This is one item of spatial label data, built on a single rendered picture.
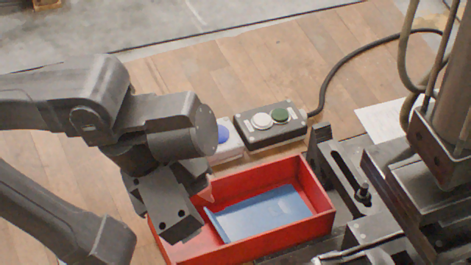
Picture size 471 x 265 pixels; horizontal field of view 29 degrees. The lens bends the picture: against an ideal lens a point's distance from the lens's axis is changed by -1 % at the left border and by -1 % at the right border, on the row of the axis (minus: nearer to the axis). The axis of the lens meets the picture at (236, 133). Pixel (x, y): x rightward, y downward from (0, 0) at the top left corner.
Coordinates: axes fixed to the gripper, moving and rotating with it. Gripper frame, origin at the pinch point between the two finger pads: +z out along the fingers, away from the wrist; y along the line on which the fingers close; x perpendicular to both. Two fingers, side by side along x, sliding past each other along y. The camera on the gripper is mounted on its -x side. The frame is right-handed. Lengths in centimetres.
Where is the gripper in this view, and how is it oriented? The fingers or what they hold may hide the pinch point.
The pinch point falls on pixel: (198, 202)
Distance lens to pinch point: 115.2
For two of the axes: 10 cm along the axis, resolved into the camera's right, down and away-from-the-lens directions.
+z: 4.1, 4.5, 7.9
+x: -3.8, -7.0, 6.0
